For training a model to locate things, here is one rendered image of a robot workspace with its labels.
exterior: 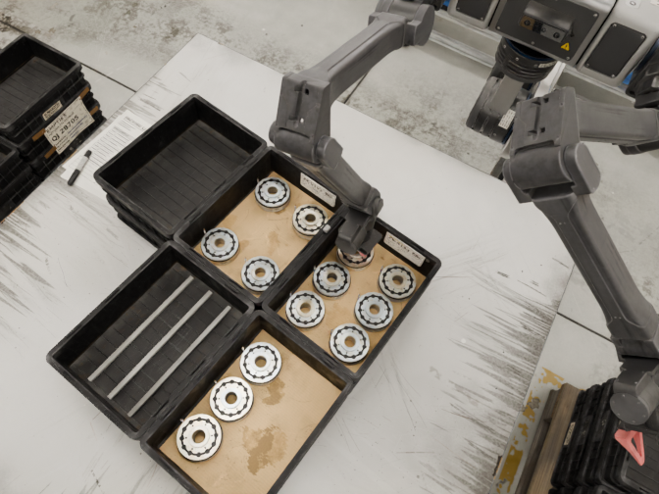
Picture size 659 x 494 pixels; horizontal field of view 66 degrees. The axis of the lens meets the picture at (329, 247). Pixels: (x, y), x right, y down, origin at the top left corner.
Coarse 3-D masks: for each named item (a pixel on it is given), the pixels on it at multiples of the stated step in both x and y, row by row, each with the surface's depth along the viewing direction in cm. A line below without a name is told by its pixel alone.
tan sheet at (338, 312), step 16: (384, 256) 145; (352, 272) 142; (368, 272) 143; (416, 272) 144; (304, 288) 139; (352, 288) 140; (368, 288) 140; (416, 288) 142; (336, 304) 138; (352, 304) 138; (400, 304) 139; (336, 320) 136; (352, 320) 136; (320, 336) 133; (368, 352) 132; (352, 368) 130
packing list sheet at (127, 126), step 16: (128, 112) 177; (112, 128) 174; (128, 128) 174; (144, 128) 175; (96, 144) 170; (112, 144) 171; (96, 160) 168; (64, 176) 164; (80, 176) 164; (96, 192) 162
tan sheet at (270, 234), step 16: (272, 176) 154; (240, 208) 149; (256, 208) 149; (288, 208) 150; (224, 224) 146; (240, 224) 146; (256, 224) 147; (272, 224) 147; (288, 224) 148; (240, 240) 144; (256, 240) 144; (272, 240) 145; (288, 240) 145; (304, 240) 146; (240, 256) 142; (256, 256) 142; (272, 256) 143; (288, 256) 143; (240, 272) 140
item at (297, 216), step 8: (304, 208) 147; (312, 208) 147; (320, 208) 147; (296, 216) 146; (320, 216) 146; (296, 224) 144; (304, 224) 144; (320, 224) 145; (304, 232) 143; (312, 232) 143
